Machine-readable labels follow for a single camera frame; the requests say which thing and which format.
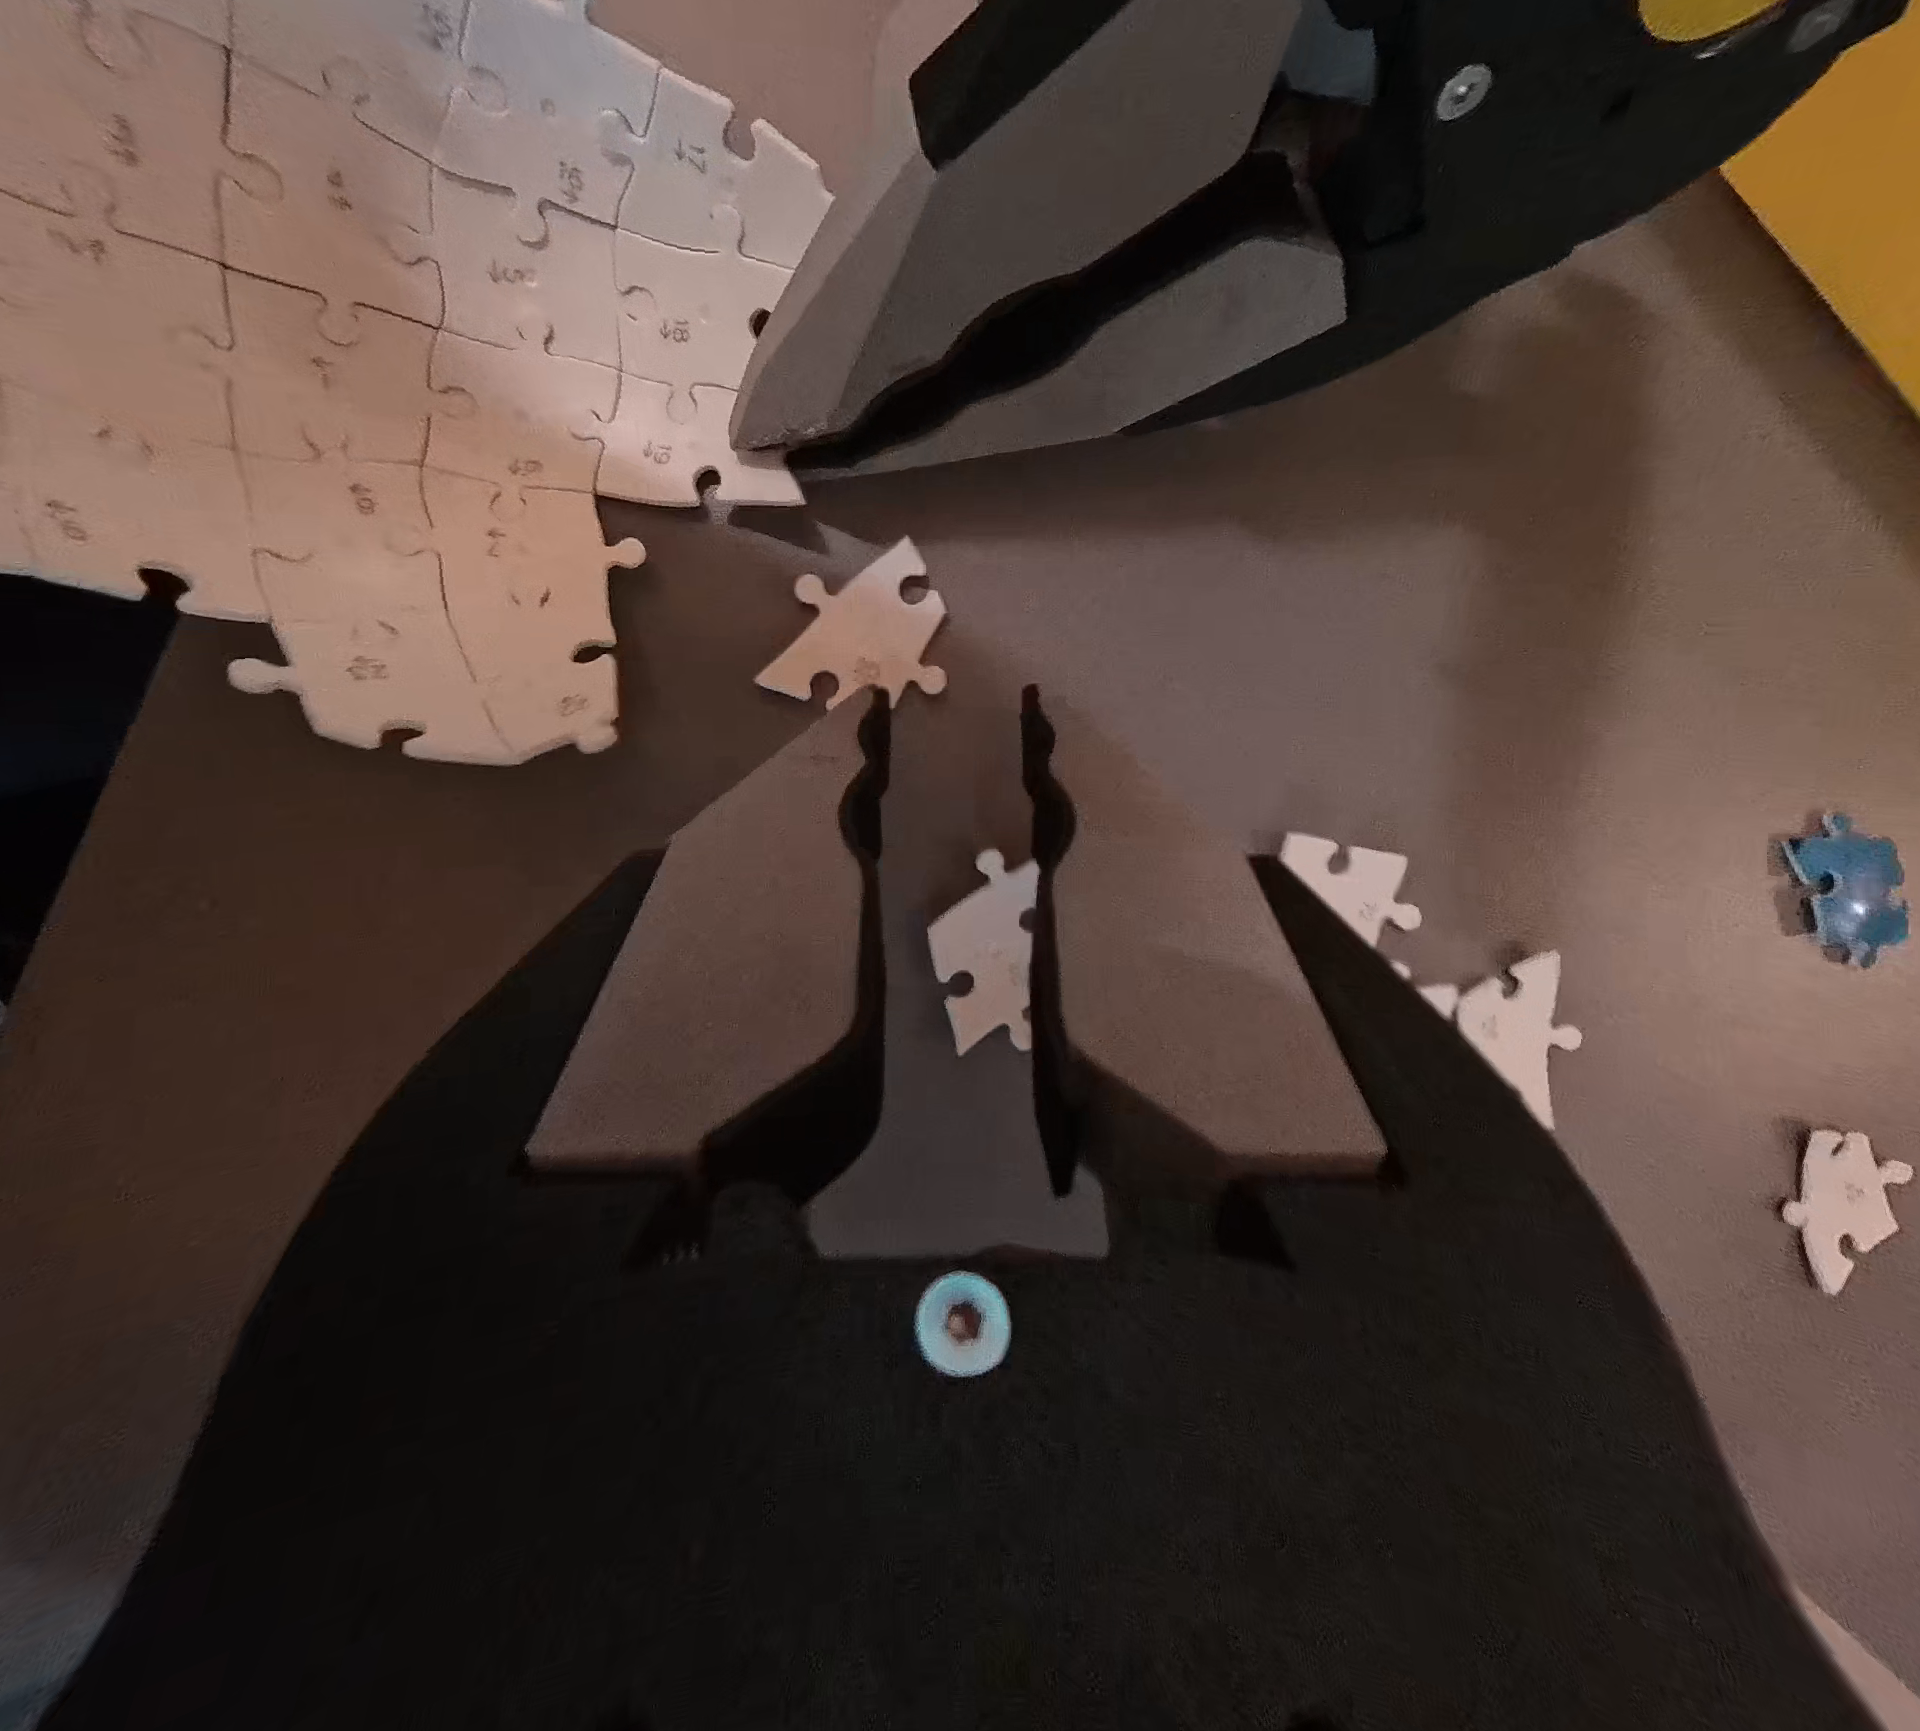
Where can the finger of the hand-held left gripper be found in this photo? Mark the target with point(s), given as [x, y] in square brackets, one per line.
[1197, 348]
[1115, 109]

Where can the person's dark-clothed torso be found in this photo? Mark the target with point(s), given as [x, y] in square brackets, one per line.
[61, 786]

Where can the blue puzzle piece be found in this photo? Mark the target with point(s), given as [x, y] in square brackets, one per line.
[1843, 892]

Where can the partly built puzzle ball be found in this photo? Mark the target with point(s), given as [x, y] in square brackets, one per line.
[294, 266]

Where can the yellow plastic bin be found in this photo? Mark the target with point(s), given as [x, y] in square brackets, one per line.
[1843, 215]

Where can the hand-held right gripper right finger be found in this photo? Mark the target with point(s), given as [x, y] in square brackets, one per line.
[1197, 1012]

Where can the white puzzle piece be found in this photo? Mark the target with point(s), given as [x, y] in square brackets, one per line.
[1438, 997]
[1514, 1027]
[863, 632]
[1359, 884]
[982, 960]
[1843, 1205]

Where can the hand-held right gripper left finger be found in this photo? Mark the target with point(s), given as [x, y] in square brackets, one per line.
[719, 997]

